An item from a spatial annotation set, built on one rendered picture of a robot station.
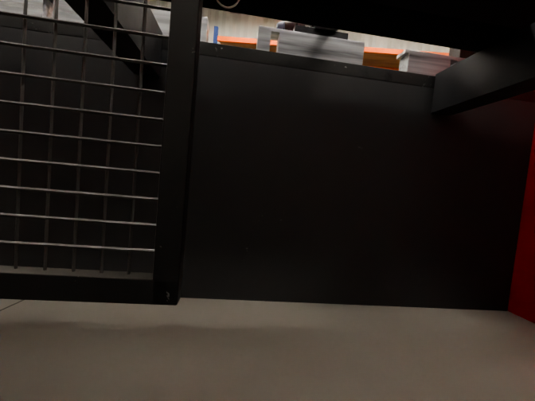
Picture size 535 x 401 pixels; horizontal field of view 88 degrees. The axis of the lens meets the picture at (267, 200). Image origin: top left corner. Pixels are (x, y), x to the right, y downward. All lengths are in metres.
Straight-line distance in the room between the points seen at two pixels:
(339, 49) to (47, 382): 1.23
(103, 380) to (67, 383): 0.06
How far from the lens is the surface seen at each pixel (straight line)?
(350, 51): 1.19
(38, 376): 0.80
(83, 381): 0.76
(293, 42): 1.14
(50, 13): 1.33
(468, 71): 1.15
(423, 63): 1.30
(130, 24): 0.84
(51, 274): 0.33
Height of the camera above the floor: 0.42
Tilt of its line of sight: 3 degrees down
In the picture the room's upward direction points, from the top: 5 degrees clockwise
